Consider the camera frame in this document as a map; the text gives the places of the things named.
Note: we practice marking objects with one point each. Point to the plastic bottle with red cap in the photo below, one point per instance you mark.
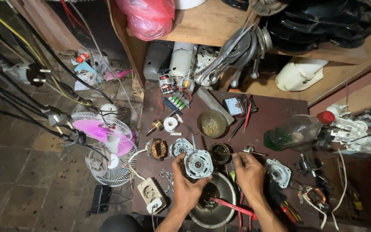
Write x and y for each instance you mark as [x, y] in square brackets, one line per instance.
[296, 130]

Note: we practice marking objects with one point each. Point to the heap of litter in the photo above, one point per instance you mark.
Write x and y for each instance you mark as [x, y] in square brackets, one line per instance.
[90, 69]

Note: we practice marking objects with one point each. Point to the heap of metal motor parts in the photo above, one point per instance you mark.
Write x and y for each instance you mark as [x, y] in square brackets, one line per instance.
[237, 54]

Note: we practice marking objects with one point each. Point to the grey flat stone bar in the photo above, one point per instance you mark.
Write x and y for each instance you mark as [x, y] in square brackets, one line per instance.
[214, 104]

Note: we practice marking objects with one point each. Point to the silver motor end cover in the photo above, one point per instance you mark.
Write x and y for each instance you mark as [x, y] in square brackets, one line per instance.
[180, 147]
[278, 172]
[199, 163]

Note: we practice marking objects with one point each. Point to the scatter of small screws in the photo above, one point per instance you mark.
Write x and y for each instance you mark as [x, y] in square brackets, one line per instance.
[167, 179]

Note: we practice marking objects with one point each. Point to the white tape roll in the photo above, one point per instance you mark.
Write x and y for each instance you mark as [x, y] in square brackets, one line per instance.
[170, 124]

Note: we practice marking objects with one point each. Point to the brass collar shaft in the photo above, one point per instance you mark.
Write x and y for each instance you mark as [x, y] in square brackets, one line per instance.
[157, 125]

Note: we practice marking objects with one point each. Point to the red plastic bag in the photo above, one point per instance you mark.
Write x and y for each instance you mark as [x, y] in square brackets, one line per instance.
[148, 17]

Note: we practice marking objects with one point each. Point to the copper wound motor stator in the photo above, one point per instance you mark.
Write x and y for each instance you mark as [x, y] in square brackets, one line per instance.
[157, 149]

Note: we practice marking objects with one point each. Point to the person's right hand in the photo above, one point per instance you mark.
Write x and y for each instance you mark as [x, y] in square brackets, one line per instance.
[251, 177]

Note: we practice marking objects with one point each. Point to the brown bowl of grease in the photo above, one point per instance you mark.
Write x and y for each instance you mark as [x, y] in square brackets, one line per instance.
[212, 124]

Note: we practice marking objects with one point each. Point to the round grease tin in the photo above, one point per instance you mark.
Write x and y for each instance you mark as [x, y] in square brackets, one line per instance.
[219, 151]

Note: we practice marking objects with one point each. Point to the white motor housing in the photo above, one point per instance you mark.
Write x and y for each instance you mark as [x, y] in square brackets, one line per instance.
[182, 63]

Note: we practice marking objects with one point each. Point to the grey plastic housing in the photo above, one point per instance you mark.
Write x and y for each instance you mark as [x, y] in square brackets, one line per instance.
[157, 63]

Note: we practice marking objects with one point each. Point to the cream plastic fan housing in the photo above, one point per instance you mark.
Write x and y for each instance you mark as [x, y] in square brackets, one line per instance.
[299, 74]

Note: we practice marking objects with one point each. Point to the heap of white plastic parts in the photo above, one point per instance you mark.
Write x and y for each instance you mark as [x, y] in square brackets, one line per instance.
[356, 135]

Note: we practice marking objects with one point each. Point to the grey cloth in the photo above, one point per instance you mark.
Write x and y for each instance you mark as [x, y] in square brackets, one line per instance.
[97, 161]

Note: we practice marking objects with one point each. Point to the person's dark trouser knee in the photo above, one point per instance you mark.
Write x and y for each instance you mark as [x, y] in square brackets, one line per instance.
[119, 224]

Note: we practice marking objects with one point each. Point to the black ribbed pedal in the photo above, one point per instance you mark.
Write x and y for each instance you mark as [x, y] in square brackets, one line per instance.
[100, 201]

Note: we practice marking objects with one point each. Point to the beige power socket block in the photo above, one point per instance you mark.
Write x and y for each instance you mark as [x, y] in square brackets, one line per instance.
[149, 190]

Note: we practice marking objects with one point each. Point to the person's left hand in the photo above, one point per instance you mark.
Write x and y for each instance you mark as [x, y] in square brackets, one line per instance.
[184, 190]

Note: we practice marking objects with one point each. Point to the fan with pink blades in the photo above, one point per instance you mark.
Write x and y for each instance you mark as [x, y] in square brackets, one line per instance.
[100, 128]

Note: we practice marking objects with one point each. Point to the white power plug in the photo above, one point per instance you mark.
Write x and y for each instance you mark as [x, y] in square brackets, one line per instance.
[155, 205]

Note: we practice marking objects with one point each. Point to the black multimeter probe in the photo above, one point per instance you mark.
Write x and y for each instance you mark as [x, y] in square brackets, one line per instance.
[238, 127]

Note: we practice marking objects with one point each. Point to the motor rotor with shaft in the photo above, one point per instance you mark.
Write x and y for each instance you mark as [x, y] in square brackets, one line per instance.
[249, 149]

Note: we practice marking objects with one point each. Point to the push button switch block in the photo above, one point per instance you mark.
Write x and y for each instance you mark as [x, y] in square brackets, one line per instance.
[176, 103]

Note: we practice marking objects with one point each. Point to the small copper wound motor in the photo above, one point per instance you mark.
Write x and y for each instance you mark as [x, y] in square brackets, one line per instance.
[166, 83]

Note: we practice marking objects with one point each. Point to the large metal bowl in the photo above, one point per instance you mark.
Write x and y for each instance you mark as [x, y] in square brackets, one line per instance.
[217, 190]

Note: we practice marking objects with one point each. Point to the red multimeter probe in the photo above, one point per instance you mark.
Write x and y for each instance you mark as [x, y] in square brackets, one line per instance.
[247, 117]

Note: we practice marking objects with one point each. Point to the burnt copper coil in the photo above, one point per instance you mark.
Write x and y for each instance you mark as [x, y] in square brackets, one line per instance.
[312, 195]

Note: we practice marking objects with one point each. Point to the black two pin plug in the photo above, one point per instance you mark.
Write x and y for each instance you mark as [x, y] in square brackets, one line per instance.
[32, 74]

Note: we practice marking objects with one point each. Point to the pile of black fan parts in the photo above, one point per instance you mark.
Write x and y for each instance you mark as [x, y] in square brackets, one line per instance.
[327, 19]

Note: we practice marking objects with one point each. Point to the wooden shelf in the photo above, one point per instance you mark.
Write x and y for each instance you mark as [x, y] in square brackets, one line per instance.
[204, 22]

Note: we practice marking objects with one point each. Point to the analog multimeter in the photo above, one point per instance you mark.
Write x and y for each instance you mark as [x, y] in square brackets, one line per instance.
[233, 106]

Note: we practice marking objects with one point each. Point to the white fan motor casing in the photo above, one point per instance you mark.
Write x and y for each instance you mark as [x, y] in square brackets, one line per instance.
[206, 59]

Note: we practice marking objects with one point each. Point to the thin metal stick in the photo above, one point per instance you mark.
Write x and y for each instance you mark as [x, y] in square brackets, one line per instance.
[225, 153]

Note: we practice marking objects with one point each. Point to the small dark motor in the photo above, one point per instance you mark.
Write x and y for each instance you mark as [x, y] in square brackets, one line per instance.
[304, 165]

